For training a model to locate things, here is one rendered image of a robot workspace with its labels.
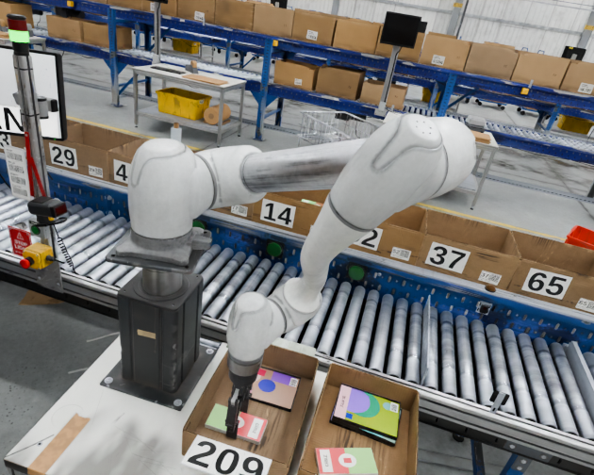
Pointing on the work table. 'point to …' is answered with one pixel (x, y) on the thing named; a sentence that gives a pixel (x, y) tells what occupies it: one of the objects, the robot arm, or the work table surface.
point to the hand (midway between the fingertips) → (238, 417)
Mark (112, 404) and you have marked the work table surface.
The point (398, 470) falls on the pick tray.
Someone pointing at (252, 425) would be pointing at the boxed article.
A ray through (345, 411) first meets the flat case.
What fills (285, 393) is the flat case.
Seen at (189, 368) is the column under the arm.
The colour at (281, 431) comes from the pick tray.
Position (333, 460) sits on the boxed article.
